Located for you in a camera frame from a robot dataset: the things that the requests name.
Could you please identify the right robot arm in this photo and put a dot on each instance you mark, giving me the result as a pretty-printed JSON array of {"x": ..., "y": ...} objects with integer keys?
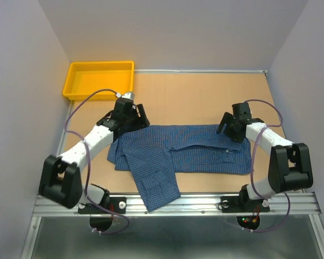
[{"x": 289, "y": 163}]

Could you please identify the yellow plastic bin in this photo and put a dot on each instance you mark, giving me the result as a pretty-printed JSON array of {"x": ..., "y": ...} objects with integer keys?
[{"x": 84, "y": 78}]

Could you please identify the blue plaid long sleeve shirt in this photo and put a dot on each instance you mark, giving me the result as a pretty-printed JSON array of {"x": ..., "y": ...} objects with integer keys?
[{"x": 155, "y": 154}]

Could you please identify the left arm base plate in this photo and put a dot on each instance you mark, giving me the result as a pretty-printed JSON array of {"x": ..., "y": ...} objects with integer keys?
[{"x": 114, "y": 204}]

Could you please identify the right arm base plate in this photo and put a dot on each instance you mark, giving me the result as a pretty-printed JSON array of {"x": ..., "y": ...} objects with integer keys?
[{"x": 234, "y": 204}]

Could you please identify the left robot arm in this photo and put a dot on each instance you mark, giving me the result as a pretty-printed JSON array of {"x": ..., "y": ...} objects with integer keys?
[{"x": 61, "y": 175}]

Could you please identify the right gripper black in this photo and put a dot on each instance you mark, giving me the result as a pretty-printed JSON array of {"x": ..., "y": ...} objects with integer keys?
[{"x": 227, "y": 118}]

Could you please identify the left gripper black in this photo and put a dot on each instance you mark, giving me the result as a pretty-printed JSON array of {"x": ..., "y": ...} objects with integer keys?
[{"x": 142, "y": 122}]

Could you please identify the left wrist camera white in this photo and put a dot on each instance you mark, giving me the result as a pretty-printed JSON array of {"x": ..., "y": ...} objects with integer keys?
[{"x": 128, "y": 95}]

